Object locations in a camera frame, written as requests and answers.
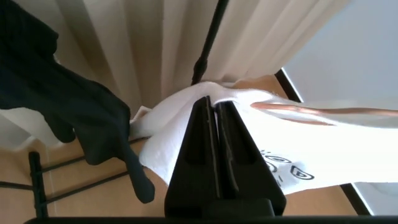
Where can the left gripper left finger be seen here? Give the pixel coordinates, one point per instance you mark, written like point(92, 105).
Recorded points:
point(192, 180)

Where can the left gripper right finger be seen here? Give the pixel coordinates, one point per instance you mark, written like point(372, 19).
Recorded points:
point(255, 180)

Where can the white printed garment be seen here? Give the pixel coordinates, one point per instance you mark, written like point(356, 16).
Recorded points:
point(326, 149)

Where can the pink clothes hanger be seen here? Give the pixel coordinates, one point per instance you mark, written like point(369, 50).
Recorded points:
point(311, 109)

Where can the black shorts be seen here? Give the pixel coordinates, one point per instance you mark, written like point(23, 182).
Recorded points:
point(62, 99)

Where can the black clothes rack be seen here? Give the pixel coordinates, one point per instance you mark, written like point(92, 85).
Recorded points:
point(205, 53)

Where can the white curtain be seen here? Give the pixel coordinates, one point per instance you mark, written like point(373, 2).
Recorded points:
point(140, 46)

